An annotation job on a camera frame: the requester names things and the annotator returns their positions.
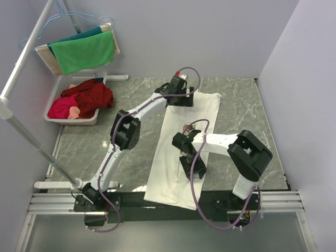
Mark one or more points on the teal towel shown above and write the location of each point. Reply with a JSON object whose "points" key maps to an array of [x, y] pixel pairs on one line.
{"points": [[78, 35]]}

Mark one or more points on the green towel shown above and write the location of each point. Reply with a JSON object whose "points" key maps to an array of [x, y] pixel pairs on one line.
{"points": [[84, 53]]}

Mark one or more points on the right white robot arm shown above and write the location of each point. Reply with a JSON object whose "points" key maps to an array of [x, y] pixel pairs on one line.
{"points": [[250, 156]]}

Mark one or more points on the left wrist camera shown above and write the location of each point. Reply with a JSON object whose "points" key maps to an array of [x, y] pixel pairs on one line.
{"points": [[182, 76]]}

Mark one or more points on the dark red t shirt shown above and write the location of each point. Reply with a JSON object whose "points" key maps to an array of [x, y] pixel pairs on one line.
{"points": [[91, 95]]}

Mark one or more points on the white floral t shirt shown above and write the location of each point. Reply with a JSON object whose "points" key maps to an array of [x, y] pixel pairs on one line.
{"points": [[171, 180]]}

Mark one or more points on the white plastic laundry basket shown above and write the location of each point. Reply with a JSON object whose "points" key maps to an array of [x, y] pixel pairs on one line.
{"points": [[69, 81]]}

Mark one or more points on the pink t shirt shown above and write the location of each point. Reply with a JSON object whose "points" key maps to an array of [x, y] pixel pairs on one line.
{"points": [[64, 108]]}

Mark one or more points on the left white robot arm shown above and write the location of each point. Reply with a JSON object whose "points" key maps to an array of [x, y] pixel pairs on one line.
{"points": [[125, 133]]}

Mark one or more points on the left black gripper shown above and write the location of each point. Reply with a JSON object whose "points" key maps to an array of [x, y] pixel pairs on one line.
{"points": [[187, 102]]}

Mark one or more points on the beige towel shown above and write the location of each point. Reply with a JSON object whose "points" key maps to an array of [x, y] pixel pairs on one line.
{"points": [[50, 60]]}

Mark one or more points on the black base beam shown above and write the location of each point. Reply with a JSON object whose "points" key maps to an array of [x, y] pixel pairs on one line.
{"points": [[132, 207]]}

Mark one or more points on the aluminium rail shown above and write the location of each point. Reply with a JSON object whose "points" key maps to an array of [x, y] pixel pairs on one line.
{"points": [[63, 203]]}

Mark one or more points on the white clothes rack frame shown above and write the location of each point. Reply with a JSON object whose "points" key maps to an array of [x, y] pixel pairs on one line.
{"points": [[83, 148]]}

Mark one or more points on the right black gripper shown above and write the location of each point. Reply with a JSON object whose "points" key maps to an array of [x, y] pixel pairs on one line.
{"points": [[186, 167]]}

